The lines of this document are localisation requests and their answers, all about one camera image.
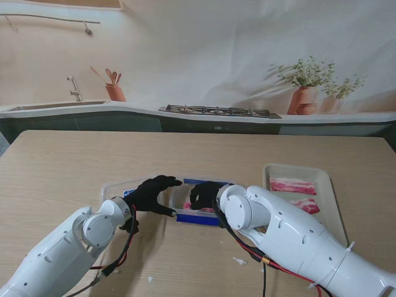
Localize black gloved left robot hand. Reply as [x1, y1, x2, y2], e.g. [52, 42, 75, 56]
[125, 174, 183, 217]

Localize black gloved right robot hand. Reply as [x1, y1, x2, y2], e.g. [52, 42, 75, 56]
[189, 181, 231, 211]

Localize pink bacon slice stack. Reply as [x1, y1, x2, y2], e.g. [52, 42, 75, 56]
[183, 200, 215, 213]

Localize clear container with blue clips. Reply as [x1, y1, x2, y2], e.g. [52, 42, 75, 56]
[168, 176, 239, 228]

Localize clear lid with blue label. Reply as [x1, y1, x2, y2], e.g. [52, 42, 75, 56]
[101, 176, 174, 205]

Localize pink streaky bacon slice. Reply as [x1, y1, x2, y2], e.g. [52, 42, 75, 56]
[269, 176, 318, 196]
[289, 197, 321, 215]

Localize beige rectangular tray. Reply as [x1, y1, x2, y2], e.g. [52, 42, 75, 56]
[262, 163, 350, 246]

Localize printed kitchen backdrop cloth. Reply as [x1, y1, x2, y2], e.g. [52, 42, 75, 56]
[0, 0, 396, 137]

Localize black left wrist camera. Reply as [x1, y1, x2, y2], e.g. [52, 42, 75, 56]
[119, 216, 140, 233]

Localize left arm black red cables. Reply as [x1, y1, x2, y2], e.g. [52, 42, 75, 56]
[74, 210, 140, 295]

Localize arm black red cables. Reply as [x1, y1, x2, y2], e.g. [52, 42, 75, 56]
[74, 210, 140, 295]
[212, 200, 332, 297]

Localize right arm black red cables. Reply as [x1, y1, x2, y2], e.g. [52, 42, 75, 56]
[212, 200, 332, 297]

